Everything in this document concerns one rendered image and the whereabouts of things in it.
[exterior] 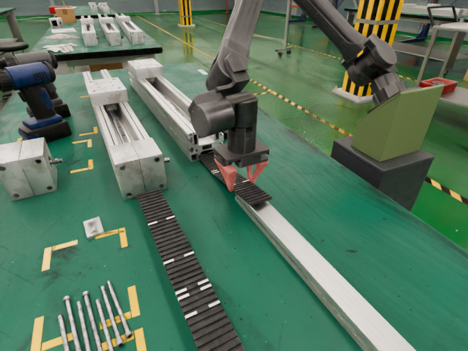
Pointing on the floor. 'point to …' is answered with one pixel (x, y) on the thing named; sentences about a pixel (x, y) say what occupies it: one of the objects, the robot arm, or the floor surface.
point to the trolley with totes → (457, 95)
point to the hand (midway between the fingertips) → (240, 184)
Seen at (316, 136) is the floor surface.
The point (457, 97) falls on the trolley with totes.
